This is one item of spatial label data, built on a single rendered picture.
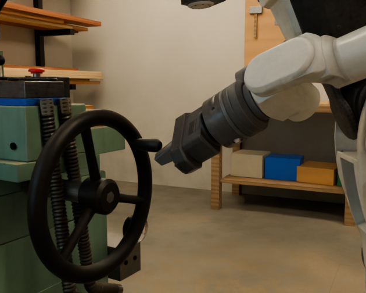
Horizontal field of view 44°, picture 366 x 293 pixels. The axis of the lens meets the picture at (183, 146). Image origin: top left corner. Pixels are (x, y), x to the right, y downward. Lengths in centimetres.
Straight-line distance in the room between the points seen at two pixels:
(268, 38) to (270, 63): 344
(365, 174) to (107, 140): 55
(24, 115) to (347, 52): 49
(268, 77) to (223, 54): 358
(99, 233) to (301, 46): 65
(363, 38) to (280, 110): 16
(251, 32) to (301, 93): 346
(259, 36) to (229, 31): 29
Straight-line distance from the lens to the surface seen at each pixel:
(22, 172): 77
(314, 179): 360
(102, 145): 104
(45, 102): 78
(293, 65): 63
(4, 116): 80
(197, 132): 72
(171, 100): 442
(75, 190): 79
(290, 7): 89
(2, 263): 90
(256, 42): 412
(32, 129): 78
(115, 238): 116
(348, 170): 105
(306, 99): 70
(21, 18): 393
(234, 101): 69
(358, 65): 64
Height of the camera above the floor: 99
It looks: 8 degrees down
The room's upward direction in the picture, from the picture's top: straight up
